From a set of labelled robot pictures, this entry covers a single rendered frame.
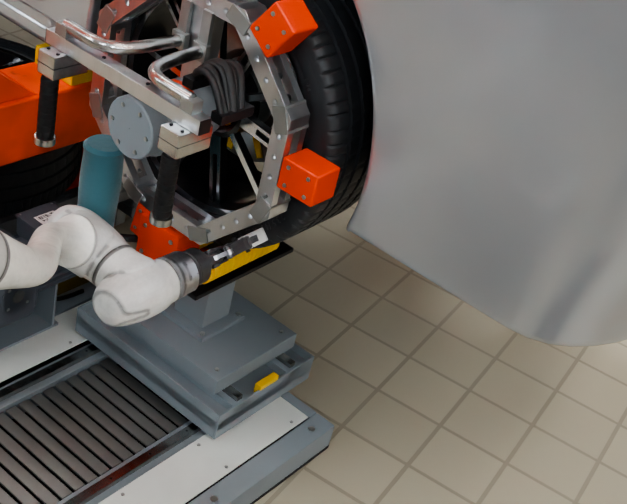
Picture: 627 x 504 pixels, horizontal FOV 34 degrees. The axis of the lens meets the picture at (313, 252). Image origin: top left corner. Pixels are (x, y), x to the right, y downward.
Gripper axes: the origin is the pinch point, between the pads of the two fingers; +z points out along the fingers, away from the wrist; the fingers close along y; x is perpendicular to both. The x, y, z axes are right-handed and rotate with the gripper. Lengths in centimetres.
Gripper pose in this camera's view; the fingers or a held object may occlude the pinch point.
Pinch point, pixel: (252, 239)
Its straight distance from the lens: 219.1
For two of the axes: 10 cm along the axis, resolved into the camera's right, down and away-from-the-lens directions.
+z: 6.1, -3.2, 7.2
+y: 6.9, -2.3, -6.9
